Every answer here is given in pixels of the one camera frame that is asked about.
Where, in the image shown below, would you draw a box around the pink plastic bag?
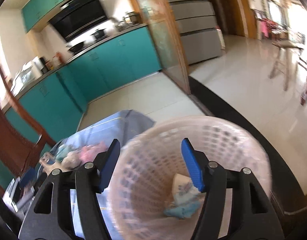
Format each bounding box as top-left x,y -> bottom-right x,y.
79,141 -> 108,164

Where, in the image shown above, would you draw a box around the paper cup with stripes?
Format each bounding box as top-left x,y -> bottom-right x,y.
172,173 -> 200,205

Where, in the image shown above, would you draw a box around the white tissue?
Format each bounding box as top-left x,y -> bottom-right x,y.
61,151 -> 81,170

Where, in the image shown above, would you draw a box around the light blue tissue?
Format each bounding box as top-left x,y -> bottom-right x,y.
55,145 -> 72,163

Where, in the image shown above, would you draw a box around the teal lower kitchen cabinets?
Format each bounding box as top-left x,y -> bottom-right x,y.
16,26 -> 161,141

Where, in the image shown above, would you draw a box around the pink plastic waste basket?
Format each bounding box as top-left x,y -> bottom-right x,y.
107,115 -> 273,240

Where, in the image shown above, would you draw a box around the dark wooden chair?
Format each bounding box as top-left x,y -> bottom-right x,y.
0,67 -> 56,176

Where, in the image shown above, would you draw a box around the black wok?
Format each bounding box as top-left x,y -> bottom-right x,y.
68,41 -> 85,54

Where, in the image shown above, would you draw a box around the silver refrigerator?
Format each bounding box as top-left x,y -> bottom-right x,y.
168,0 -> 222,64

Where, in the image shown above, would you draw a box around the black cooking pot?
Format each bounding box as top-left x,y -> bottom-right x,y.
92,29 -> 106,40

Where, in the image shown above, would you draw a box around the steel stock pot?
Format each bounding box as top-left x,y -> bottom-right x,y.
124,11 -> 142,25

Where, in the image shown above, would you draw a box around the black range hood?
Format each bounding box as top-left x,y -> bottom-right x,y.
49,0 -> 108,42

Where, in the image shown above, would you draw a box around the brown wooden door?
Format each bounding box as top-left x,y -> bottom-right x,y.
220,0 -> 245,37

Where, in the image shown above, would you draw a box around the glass sliding door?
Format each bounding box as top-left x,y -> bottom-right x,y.
134,0 -> 191,95

